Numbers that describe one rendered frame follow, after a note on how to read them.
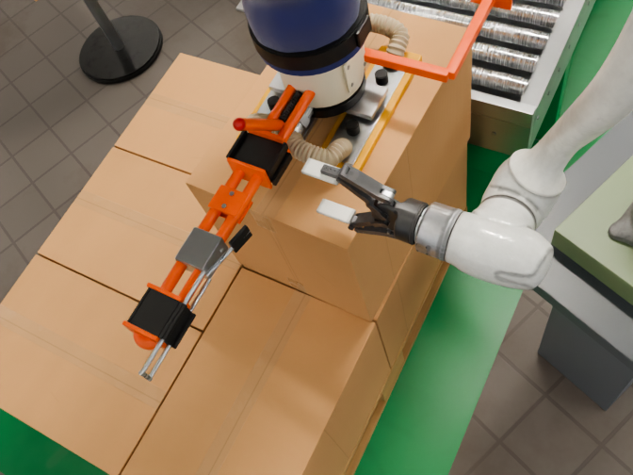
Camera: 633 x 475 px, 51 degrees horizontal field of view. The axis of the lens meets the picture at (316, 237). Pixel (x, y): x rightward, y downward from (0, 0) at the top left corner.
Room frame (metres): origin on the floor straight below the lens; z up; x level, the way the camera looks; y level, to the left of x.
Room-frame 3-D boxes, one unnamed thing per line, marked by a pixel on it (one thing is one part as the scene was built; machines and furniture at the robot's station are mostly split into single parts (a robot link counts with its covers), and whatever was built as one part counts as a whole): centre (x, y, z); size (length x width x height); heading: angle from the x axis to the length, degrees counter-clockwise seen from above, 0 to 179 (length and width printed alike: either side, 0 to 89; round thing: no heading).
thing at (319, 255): (0.94, -0.14, 0.75); 0.60 x 0.40 x 0.40; 131
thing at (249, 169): (0.78, 0.04, 1.07); 0.10 x 0.08 x 0.06; 43
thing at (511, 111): (1.20, -0.42, 0.58); 0.70 x 0.03 x 0.06; 43
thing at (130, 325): (0.55, 0.30, 1.07); 0.08 x 0.07 x 0.05; 133
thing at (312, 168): (0.65, -0.05, 1.14); 0.07 x 0.03 x 0.01; 43
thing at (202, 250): (0.63, 0.20, 1.07); 0.07 x 0.07 x 0.04; 43
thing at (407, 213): (0.55, -0.14, 1.07); 0.09 x 0.07 x 0.08; 43
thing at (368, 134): (0.88, -0.21, 0.97); 0.34 x 0.10 x 0.05; 133
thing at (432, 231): (0.49, -0.19, 1.07); 0.09 x 0.06 x 0.09; 133
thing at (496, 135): (1.20, -0.42, 0.47); 0.70 x 0.03 x 0.15; 43
